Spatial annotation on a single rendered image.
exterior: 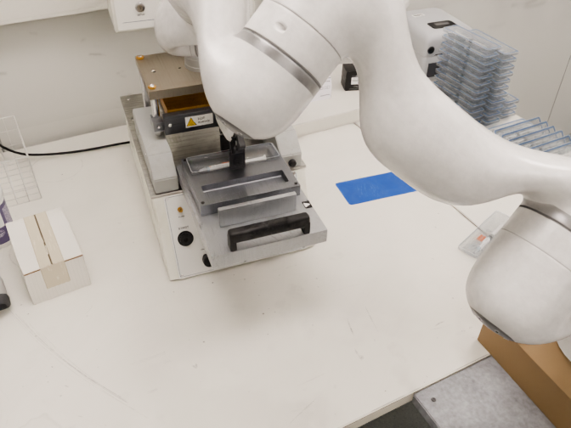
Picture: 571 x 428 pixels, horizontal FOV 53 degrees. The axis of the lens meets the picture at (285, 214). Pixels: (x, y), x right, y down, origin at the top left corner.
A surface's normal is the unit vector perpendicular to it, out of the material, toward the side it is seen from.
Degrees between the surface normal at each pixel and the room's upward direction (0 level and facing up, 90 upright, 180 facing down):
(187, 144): 0
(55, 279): 89
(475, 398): 0
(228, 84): 58
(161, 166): 40
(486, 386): 0
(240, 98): 72
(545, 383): 90
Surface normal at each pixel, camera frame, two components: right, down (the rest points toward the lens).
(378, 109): -0.76, 0.18
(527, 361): -0.91, 0.26
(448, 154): 0.10, 0.31
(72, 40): 0.46, 0.57
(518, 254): -0.59, -0.36
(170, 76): 0.02, -0.77
